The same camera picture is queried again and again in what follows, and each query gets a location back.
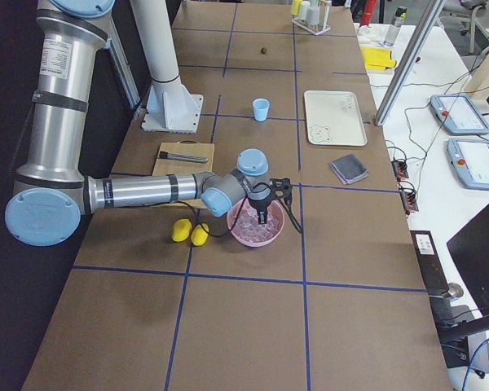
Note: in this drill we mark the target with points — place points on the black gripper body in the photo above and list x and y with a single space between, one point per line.
260 200

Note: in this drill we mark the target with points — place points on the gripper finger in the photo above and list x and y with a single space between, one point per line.
262 217

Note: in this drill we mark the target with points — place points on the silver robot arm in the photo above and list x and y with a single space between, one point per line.
51 195

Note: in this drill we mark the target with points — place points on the clear ice cubes pile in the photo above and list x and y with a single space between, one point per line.
248 229

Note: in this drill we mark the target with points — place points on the light blue plastic cup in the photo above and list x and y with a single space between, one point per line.
260 109

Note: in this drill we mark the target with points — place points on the yellow cup on rack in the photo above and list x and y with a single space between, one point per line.
295 7

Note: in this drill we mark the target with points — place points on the white cup on rack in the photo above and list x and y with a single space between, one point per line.
312 17

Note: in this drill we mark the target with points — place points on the grey cup on rack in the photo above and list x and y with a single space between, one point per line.
303 9

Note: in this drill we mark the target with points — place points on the pink bowl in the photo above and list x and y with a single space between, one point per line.
273 209

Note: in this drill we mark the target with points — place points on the yellow lemon near bowl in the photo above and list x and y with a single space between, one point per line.
200 234

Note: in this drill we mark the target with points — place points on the yellow lemon far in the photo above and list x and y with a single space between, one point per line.
181 230

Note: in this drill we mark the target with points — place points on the wooden cutting board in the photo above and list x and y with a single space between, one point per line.
163 167

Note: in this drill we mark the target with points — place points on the grey folded cloth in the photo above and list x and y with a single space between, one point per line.
349 169

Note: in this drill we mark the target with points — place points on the cream bear tray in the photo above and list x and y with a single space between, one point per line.
333 118

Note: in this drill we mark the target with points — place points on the yellow cloth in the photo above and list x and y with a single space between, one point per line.
377 59

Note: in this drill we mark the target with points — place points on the black box with label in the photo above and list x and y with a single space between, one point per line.
431 269

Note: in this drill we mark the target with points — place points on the upper teach pendant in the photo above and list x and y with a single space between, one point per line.
458 114

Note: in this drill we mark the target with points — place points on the teach pendant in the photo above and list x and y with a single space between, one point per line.
470 161
458 114

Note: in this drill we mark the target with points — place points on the lower teach pendant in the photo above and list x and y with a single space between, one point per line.
470 161

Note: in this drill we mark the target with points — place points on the black laptop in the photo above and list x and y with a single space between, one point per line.
469 249

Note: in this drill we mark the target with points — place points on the clear water bottle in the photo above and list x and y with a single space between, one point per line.
395 25

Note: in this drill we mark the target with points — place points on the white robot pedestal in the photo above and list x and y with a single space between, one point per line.
170 106

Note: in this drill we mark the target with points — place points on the white wire cup rack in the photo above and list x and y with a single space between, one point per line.
323 26

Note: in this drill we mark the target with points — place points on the aluminium frame post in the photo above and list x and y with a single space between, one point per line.
413 49

